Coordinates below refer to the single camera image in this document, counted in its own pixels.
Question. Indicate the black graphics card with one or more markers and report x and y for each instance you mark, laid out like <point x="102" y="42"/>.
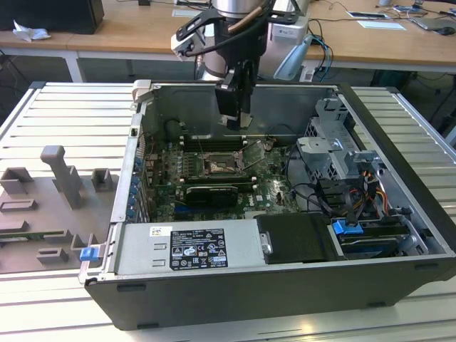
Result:
<point x="210" y="196"/>

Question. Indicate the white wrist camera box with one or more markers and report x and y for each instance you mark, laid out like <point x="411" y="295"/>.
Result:
<point x="181" y="44"/>

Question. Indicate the black open PC case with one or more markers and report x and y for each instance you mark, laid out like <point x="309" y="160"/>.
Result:
<point x="249" y="299"/>

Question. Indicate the black RAM slot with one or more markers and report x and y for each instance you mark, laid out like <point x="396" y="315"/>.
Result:
<point x="217" y="175"/>
<point x="217" y="181"/>
<point x="217" y="178"/>
<point x="221" y="138"/>
<point x="221" y="141"/>
<point x="221" y="147"/>
<point x="217" y="184"/>
<point x="221" y="144"/>

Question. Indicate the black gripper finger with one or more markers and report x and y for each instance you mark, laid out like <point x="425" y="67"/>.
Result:
<point x="246" y="89"/>
<point x="228" y="101"/>

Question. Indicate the black plastic shroud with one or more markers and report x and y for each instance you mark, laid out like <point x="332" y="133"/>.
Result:
<point x="295" y="238"/>

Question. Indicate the black box on desk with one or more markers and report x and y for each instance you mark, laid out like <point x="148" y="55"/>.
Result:
<point x="53" y="14"/>

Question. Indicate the grey laptop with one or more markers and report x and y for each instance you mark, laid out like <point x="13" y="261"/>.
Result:
<point x="434" y="23"/>

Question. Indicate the metal CPU socket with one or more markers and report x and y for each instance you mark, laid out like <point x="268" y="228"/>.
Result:
<point x="224" y="168"/>

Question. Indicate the grey power supply unit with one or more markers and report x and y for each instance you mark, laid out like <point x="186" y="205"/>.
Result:
<point x="142" y="249"/>

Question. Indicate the wooden desk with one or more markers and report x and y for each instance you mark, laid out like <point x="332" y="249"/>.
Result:
<point x="142" y="28"/>

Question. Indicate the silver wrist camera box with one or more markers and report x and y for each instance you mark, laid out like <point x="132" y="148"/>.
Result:
<point x="290" y="33"/>

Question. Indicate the white paper sheet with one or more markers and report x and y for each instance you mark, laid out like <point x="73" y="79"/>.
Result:
<point x="381" y="25"/>

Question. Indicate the silver metal drive cage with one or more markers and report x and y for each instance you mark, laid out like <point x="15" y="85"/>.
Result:
<point x="320" y="156"/>

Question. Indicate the hard disk in blue carrier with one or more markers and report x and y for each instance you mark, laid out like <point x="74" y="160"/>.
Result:
<point x="347" y="228"/>

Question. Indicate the blue plastic case latch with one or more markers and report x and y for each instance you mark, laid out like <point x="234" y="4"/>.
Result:
<point x="89" y="254"/>

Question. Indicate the crumpled white paper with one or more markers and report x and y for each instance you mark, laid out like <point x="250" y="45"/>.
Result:
<point x="30" y="32"/>

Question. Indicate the green motherboard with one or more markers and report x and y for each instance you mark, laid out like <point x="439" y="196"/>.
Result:
<point x="270" y="192"/>

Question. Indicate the grey parts rack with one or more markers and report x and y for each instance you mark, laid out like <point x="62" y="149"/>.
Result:
<point x="42" y="221"/>

